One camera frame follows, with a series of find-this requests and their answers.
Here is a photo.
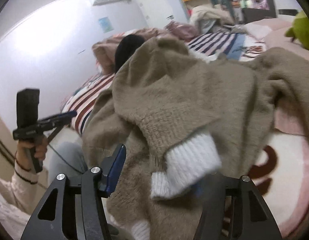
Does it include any dark bookshelf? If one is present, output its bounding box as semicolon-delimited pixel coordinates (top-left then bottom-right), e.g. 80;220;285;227
231;0;276;24

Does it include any black cable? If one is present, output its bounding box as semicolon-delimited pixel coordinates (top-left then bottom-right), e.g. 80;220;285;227
47;143;85;174

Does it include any left hand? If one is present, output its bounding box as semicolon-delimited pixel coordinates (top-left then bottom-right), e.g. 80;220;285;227
16;135;48;171

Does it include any cream blanket pile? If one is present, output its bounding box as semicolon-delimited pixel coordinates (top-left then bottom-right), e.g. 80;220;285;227
189;5;235;34

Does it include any blue wall poster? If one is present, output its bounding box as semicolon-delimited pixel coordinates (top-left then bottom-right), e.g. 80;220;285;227
98;17;114;33

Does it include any black garment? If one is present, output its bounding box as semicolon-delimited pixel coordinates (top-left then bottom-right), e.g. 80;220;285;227
114;34;146;73

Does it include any striped fleece blanket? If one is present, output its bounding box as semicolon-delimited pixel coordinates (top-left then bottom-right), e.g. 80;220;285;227
64;32;309;239

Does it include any green avocado plush toy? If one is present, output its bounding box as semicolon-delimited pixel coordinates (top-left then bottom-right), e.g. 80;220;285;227
285;11;309;50

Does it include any tan pink comforter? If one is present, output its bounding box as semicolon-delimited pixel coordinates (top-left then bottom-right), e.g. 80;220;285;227
92;28;174;75

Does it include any pink pillow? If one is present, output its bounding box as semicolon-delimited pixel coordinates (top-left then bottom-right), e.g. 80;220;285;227
243;18;292;41

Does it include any beige fuzzy sweater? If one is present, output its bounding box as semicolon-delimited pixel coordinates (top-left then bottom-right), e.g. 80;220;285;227
83;38;309;239

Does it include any white door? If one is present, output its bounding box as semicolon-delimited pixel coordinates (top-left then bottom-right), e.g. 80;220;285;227
137;0;174;29

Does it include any yellow white shelf cabinet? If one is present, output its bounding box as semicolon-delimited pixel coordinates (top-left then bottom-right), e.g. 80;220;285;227
182;0;211;16

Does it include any left forearm cream sleeve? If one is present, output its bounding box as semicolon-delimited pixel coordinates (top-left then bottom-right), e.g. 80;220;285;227
0;161;39;239

